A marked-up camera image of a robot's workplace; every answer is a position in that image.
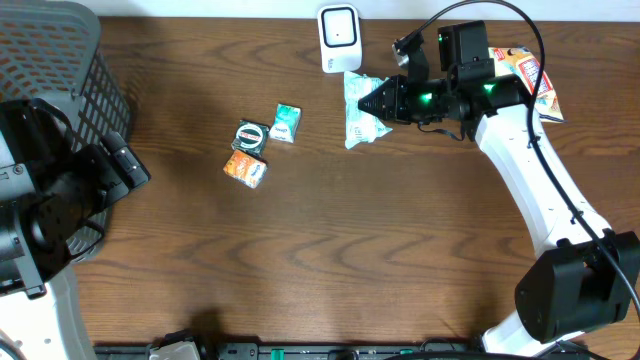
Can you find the orange juice carton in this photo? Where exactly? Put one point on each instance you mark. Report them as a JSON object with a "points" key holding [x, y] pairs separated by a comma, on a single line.
{"points": [[245, 168]]}

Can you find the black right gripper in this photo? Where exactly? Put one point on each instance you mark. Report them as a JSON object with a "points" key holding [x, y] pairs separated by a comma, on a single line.
{"points": [[393, 106]]}

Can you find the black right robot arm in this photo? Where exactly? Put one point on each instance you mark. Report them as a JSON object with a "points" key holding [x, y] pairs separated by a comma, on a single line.
{"points": [[584, 274]]}

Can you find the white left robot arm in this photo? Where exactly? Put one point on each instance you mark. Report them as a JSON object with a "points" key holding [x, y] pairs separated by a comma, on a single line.
{"points": [[48, 193]]}

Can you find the teal white drink carton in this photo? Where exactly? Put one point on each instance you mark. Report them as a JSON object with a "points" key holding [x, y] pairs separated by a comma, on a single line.
{"points": [[285, 124]]}

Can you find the white barcode scanner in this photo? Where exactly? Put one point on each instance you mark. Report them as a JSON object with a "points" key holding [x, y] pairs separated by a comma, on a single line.
{"points": [[340, 38]]}

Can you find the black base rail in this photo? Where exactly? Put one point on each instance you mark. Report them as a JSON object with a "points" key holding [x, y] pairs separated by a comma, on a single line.
{"points": [[235, 351]]}

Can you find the dark green round-label packet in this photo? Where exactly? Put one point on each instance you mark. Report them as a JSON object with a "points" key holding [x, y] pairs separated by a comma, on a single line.
{"points": [[251, 138]]}

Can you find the teal snack packet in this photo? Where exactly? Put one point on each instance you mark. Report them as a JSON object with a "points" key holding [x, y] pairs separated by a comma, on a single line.
{"points": [[361, 127]]}

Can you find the grey plastic mesh basket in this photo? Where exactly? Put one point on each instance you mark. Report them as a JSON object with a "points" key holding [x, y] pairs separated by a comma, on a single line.
{"points": [[50, 50]]}

